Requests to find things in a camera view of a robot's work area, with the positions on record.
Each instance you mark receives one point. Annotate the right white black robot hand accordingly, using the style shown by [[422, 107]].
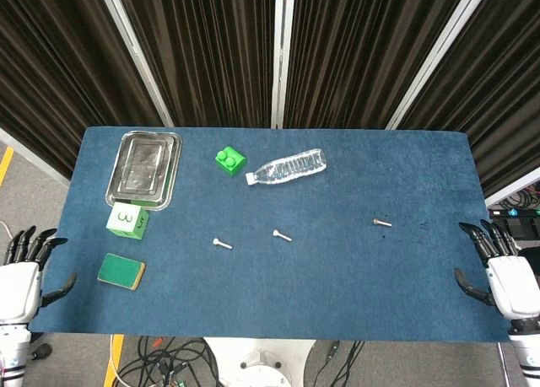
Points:
[[514, 286]]

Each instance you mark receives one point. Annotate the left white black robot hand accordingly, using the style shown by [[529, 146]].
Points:
[[19, 290]]

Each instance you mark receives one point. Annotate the silver bolt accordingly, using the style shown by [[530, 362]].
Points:
[[282, 235], [223, 244], [381, 222]]

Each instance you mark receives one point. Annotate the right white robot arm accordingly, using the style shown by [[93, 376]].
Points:
[[527, 345]]

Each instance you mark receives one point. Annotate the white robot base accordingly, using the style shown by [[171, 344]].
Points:
[[259, 363]]

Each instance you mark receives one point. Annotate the black power strip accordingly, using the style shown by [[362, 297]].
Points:
[[512, 220]]

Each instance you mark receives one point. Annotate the black caster wheel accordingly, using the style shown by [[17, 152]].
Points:
[[42, 352]]

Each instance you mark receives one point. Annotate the green yellow sponge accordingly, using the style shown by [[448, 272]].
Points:
[[120, 271]]

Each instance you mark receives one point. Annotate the green numbered foam die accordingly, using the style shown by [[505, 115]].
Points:
[[124, 220]]

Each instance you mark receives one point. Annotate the rectangular stainless steel tray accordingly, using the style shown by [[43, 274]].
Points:
[[141, 170]]

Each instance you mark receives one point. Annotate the dark pleated curtain panel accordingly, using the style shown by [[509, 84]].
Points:
[[358, 49], [502, 87], [202, 49], [55, 66]]

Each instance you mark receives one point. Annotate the blue felt table cloth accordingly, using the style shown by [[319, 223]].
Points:
[[295, 286]]

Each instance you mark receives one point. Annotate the green toy building block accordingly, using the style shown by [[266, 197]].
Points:
[[231, 163]]

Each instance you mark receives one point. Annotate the clear plastic water bottle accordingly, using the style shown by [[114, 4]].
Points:
[[291, 167]]

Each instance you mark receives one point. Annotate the white partition post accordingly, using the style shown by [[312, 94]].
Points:
[[135, 54], [282, 54], [439, 54]]

